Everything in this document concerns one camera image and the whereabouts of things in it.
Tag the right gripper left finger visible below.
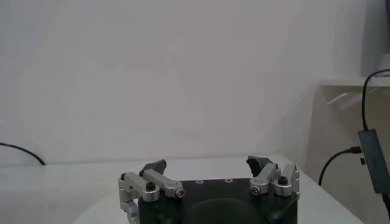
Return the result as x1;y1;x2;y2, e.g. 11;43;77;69
118;159;186;203

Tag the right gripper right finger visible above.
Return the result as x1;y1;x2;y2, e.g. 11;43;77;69
246;155;301;198

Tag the black power adapter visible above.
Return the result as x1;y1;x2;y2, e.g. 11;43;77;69
358;129;390;195

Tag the black looped adapter cable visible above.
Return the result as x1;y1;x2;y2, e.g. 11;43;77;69
318;145;363;187

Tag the black adapter cable to desk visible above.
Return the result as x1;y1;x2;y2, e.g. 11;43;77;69
361;68;390;131

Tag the black cooker power cable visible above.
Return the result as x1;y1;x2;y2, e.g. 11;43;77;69
0;142;46;167

